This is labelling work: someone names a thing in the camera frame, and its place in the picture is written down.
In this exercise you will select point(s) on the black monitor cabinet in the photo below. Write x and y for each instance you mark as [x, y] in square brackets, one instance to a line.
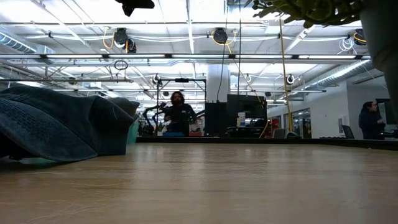
[248, 107]

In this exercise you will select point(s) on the blue denim baseball cap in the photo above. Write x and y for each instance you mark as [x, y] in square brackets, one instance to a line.
[62, 124]

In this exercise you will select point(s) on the black metal rig frame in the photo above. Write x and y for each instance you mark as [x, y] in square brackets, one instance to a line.
[157, 96]

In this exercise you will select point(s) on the person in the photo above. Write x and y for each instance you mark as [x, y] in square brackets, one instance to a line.
[180, 116]
[371, 123]

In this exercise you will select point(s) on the teal plastic bin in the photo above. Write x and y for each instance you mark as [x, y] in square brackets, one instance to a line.
[133, 133]

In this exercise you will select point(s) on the white bottle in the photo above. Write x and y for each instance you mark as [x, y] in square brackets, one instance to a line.
[242, 119]

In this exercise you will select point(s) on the artificial green potted plant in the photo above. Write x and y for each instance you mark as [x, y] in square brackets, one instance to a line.
[382, 31]

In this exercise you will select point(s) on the small black robot arm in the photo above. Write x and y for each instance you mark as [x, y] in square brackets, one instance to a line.
[149, 112]

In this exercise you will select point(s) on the dark laptop screen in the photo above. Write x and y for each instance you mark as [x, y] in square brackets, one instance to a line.
[348, 132]

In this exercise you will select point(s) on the silver ventilation duct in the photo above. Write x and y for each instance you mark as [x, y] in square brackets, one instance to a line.
[342, 73]

